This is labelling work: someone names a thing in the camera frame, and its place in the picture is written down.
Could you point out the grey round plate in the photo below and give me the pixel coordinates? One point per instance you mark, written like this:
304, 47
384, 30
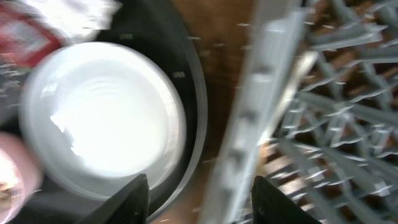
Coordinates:
99, 114

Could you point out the red snack wrapper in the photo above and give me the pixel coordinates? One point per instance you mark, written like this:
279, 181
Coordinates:
24, 40

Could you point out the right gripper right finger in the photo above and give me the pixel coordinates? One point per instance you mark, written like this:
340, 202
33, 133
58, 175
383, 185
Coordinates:
271, 206

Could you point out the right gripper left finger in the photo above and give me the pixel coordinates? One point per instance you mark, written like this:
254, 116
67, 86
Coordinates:
128, 206

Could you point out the grey plastic dishwasher rack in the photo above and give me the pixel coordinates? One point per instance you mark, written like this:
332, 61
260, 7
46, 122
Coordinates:
315, 116

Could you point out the pink bowl with food scraps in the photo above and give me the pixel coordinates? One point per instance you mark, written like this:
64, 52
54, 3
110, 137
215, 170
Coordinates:
21, 176

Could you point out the white tissue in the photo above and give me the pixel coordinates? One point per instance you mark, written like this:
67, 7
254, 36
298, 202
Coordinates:
75, 21

